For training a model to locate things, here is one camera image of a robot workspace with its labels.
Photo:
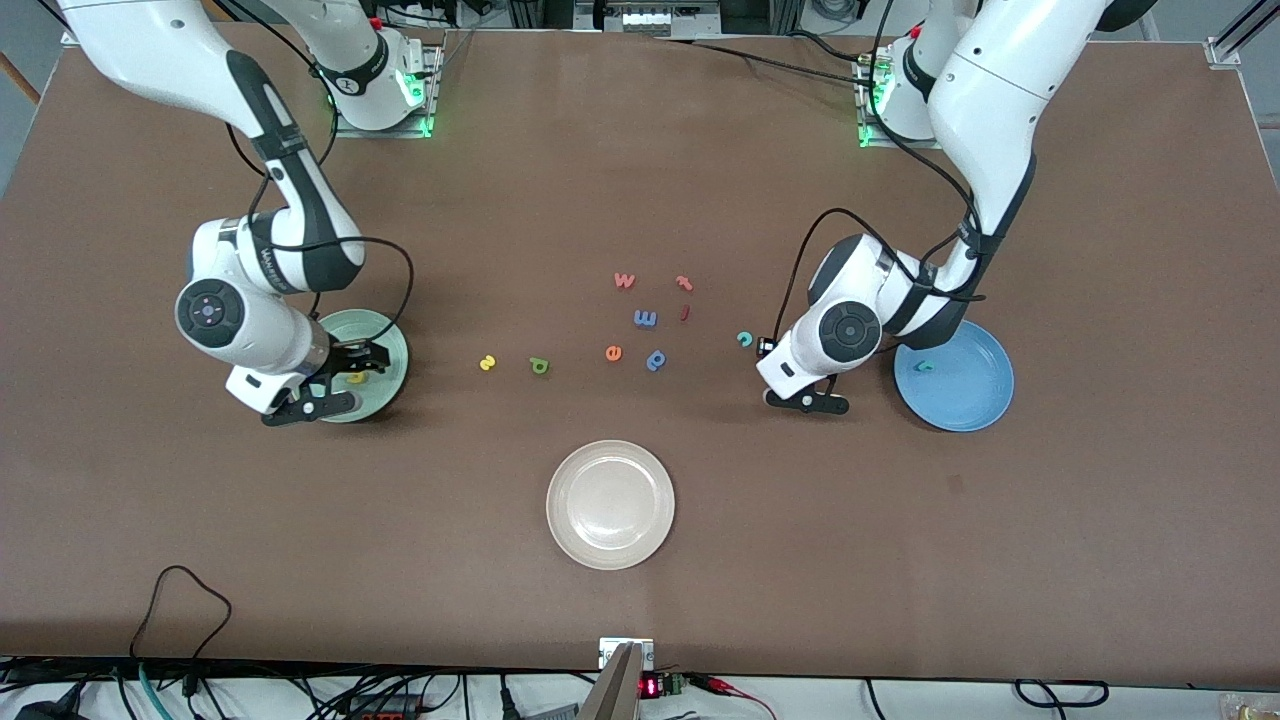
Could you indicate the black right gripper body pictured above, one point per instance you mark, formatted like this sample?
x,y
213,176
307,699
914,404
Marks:
x,y
347,355

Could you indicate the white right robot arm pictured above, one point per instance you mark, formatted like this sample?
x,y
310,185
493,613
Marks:
x,y
150,50

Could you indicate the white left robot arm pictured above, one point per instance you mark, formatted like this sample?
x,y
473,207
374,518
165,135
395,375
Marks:
x,y
990,110

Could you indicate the green plate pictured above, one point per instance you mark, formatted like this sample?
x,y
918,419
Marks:
x,y
380,330

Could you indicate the blue foam letter p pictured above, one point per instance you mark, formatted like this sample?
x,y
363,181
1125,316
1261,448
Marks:
x,y
656,360

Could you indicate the blue foam letter m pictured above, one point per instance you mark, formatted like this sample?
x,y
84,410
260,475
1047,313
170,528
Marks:
x,y
645,318

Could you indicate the blue plate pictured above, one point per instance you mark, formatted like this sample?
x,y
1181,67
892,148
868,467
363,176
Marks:
x,y
960,390

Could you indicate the white plate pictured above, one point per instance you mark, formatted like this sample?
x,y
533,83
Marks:
x,y
610,505

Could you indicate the red clip leads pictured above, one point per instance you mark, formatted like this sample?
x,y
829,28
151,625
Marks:
x,y
715,684

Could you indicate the grey electrical box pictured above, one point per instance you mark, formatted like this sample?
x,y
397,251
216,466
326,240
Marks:
x,y
650,18

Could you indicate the small red display module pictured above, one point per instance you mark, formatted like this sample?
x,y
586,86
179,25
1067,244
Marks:
x,y
650,687

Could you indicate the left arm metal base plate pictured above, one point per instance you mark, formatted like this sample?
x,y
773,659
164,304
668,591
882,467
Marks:
x,y
868,135

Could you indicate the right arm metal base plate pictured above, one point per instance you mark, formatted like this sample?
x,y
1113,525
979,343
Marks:
x,y
432,95

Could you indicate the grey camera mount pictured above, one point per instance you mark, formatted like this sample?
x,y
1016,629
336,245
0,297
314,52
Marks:
x,y
620,690

